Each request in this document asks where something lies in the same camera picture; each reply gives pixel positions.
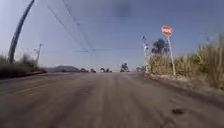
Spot overhead wires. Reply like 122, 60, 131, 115
46, 0, 141, 54

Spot tall dry grass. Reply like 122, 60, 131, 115
146, 33, 224, 90

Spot utility pole with crossarm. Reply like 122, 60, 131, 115
33, 42, 45, 67

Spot pale pole with signs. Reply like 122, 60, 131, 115
141, 35, 151, 74

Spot dark tree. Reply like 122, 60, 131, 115
150, 38, 170, 56

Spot grey asphalt road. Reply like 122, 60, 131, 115
0, 72, 224, 128

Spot distant trees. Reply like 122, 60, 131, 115
79, 62, 146, 74

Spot red round sign on post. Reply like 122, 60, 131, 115
161, 24, 177, 77

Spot dry grass with bushes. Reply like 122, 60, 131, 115
0, 53, 48, 79

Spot dark debris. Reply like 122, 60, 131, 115
171, 107, 185, 115

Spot distant dark hill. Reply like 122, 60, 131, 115
44, 65, 81, 74

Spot dark leaning pole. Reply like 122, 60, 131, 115
7, 0, 36, 64

